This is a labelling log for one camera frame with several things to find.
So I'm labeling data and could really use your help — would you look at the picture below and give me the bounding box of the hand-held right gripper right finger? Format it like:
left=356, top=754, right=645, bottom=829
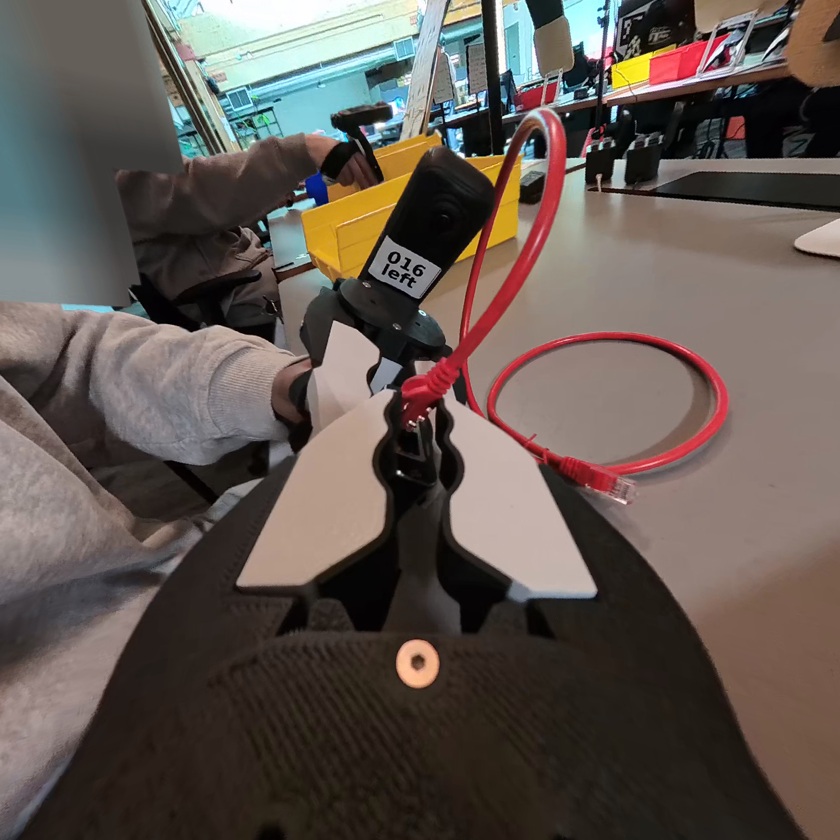
left=436, top=397, right=599, bottom=601

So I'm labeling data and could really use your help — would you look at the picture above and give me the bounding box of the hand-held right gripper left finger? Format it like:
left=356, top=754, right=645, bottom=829
left=234, top=392, right=396, bottom=595

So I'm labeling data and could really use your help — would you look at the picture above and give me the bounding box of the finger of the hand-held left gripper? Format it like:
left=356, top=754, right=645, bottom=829
left=307, top=320, right=389, bottom=439

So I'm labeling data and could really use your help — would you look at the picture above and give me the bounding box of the yellow storage bin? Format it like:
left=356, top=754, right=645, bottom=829
left=325, top=130, right=444, bottom=201
left=301, top=154, right=524, bottom=284
left=610, top=51, right=657, bottom=91

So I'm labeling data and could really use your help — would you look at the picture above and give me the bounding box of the black ethernet adapter box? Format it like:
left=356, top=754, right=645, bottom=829
left=374, top=433, right=437, bottom=487

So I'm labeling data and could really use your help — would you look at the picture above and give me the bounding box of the red ethernet cable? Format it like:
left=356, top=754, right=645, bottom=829
left=400, top=108, right=729, bottom=506

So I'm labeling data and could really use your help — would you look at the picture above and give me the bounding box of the person's left forearm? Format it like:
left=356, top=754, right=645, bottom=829
left=0, top=302, right=296, bottom=467

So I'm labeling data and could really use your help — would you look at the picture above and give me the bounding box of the wooden plank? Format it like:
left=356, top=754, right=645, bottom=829
left=403, top=0, right=454, bottom=142

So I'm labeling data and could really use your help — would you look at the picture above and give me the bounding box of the black pole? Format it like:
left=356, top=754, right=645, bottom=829
left=481, top=0, right=508, bottom=158

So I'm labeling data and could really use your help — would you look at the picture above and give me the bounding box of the black power adapter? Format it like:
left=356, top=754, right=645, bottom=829
left=623, top=131, right=664, bottom=185
left=584, top=134, right=621, bottom=186

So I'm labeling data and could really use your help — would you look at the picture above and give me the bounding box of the black office chair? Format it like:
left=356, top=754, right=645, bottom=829
left=128, top=269, right=283, bottom=342

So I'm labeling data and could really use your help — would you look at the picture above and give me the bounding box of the person's grey zip sweatshirt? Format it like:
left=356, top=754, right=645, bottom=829
left=0, top=374, right=283, bottom=840

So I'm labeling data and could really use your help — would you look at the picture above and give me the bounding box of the framed marker sign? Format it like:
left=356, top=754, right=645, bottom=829
left=617, top=0, right=697, bottom=63

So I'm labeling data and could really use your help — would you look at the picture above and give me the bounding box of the red storage bin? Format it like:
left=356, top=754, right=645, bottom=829
left=648, top=33, right=731, bottom=86

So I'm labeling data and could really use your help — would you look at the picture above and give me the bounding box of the white monitor stand base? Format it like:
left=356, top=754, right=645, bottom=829
left=793, top=218, right=840, bottom=258

